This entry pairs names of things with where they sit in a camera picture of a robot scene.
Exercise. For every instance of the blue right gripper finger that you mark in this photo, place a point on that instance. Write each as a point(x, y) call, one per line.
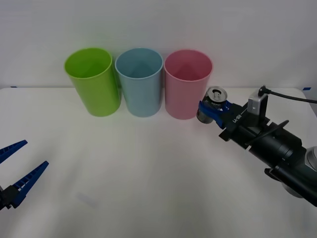
point(226, 106)
point(218, 117)

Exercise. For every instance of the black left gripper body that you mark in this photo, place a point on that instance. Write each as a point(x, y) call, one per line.
point(1, 198)

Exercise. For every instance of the green plastic bin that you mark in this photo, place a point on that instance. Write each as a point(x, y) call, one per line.
point(99, 94)

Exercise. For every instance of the pale blue plastic bin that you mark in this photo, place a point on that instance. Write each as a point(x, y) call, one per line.
point(141, 96)

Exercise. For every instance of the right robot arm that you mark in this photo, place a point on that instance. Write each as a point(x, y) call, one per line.
point(284, 146)

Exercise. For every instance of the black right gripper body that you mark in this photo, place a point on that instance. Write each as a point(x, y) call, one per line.
point(244, 124)

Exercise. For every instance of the silver-topped dark drink can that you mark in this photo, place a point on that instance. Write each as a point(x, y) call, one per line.
point(217, 93)

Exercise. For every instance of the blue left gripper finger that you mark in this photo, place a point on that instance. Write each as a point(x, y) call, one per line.
point(12, 150)
point(27, 181)

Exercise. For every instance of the pink plastic bin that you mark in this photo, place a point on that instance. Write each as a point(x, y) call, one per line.
point(183, 99)

